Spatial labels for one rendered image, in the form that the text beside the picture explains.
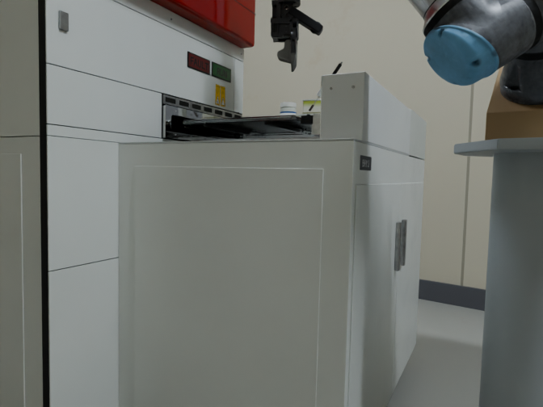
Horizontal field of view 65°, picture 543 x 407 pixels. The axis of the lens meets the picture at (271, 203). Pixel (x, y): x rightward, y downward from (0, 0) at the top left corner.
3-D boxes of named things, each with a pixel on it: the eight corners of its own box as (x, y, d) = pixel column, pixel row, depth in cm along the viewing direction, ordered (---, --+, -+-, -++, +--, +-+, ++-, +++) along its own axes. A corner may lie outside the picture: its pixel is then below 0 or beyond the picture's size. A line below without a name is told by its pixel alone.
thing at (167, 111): (161, 137, 125) (161, 104, 125) (239, 147, 165) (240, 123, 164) (166, 137, 125) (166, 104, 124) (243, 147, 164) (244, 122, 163)
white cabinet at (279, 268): (117, 447, 116) (117, 144, 111) (276, 333, 201) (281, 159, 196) (346, 546, 87) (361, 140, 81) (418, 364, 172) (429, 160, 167)
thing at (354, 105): (319, 140, 92) (321, 74, 91) (380, 154, 141) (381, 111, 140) (362, 140, 87) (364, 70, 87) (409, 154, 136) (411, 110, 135)
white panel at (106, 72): (39, 135, 94) (37, -53, 92) (236, 154, 167) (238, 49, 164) (48, 135, 93) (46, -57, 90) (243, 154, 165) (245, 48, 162)
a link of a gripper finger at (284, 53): (277, 72, 134) (277, 41, 133) (296, 71, 133) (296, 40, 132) (276, 69, 131) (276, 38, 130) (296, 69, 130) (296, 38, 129)
